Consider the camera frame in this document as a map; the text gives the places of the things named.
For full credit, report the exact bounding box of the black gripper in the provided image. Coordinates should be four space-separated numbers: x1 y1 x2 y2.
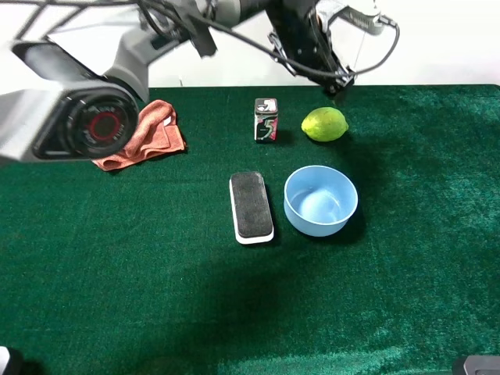
266 1 354 95

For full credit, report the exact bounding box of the green lime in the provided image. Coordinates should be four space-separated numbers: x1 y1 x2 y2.
301 107 348 142

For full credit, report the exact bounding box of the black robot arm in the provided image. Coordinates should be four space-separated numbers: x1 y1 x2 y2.
1 1 354 162

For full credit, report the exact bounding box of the grey object bottom right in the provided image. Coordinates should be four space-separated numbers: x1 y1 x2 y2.
452 355 500 375

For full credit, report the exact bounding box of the black gum box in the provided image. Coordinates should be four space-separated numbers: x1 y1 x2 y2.
254 98 278 143

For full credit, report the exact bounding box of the light blue bowl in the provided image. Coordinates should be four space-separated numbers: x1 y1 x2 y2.
284 165 359 238

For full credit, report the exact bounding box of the black whiteboard eraser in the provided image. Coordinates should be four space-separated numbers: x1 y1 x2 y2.
229 172 274 245

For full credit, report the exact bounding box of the orange folded cloth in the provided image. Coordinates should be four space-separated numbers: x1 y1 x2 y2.
92 100 186 172

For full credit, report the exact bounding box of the green table cloth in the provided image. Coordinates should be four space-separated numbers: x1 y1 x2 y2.
1 85 499 374

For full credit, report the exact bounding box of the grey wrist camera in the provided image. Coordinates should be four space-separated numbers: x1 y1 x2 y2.
315 0 384 36

